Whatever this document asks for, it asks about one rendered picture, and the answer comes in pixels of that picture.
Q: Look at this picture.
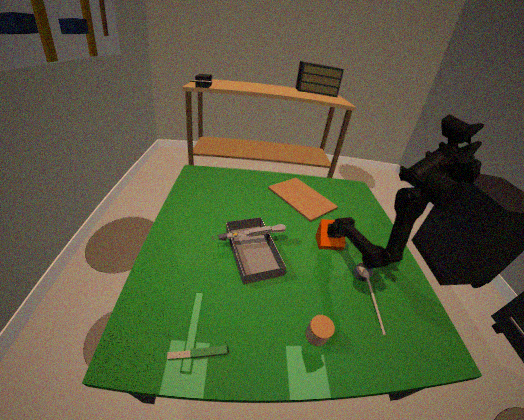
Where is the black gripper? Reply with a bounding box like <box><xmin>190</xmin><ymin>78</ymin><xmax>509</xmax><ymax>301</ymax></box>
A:
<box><xmin>425</xmin><ymin>115</ymin><xmax>484</xmax><ymax>174</ymax></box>

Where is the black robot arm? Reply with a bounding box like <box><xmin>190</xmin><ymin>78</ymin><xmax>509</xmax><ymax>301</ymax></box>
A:
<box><xmin>328</xmin><ymin>150</ymin><xmax>482</xmax><ymax>268</ymax></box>

